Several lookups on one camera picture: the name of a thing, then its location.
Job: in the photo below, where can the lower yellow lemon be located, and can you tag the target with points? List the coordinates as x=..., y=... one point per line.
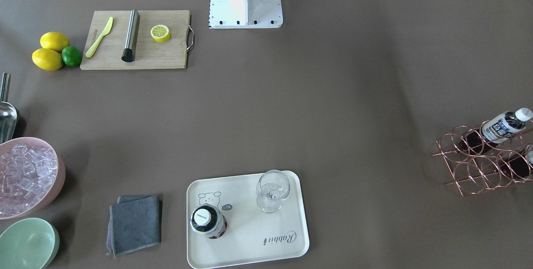
x=47, y=59

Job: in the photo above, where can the tea bottle white cap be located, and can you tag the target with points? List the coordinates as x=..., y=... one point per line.
x=208, y=221

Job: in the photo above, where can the cream rabbit tray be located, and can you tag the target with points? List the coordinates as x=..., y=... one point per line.
x=252, y=236

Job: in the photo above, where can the metal ice scoop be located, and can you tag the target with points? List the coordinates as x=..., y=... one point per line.
x=8, y=113

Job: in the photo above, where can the pink bowl with ice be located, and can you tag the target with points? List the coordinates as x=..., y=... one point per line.
x=32, y=175

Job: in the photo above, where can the copper wire bottle basket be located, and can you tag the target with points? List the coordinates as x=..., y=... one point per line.
x=479, y=173

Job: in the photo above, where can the green lime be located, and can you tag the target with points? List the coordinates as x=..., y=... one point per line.
x=71, y=56

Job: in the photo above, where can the upper yellow lemon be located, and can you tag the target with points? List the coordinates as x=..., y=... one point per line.
x=55, y=41

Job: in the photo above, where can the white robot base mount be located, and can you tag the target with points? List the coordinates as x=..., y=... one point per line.
x=245, y=14

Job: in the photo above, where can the green bowl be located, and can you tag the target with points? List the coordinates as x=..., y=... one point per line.
x=30, y=243

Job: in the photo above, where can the half lemon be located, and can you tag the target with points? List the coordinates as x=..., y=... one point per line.
x=160, y=33

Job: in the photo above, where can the grey folded cloth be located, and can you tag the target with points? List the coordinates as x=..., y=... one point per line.
x=134, y=224

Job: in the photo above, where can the yellow lemon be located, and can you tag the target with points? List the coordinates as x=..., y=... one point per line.
x=47, y=59
x=55, y=41

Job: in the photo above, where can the clear wine glass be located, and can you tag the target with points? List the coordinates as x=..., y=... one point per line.
x=272, y=189

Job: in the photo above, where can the steel muddler black tip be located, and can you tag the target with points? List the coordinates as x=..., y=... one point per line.
x=128, y=53

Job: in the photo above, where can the yellow plastic knife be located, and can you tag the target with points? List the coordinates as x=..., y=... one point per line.
x=106, y=30

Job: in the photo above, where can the bamboo cutting board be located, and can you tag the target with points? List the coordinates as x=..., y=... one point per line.
x=149, y=54

